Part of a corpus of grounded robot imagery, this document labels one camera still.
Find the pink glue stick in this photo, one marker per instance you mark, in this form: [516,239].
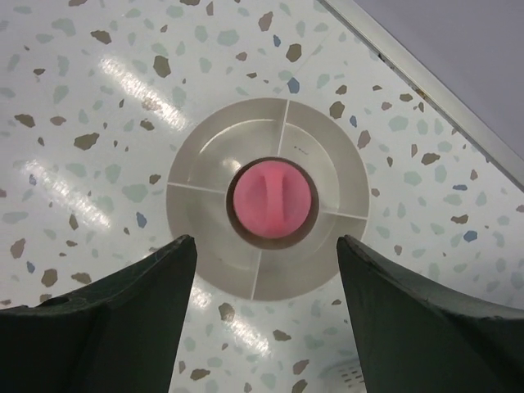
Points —
[272,199]

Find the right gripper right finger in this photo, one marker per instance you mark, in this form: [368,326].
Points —
[415,335]

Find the round beige divided organizer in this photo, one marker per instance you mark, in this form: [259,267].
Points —
[199,197]

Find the white plastic basket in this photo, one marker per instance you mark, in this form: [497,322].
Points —
[343,377]

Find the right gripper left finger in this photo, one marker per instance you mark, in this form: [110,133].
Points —
[118,334]

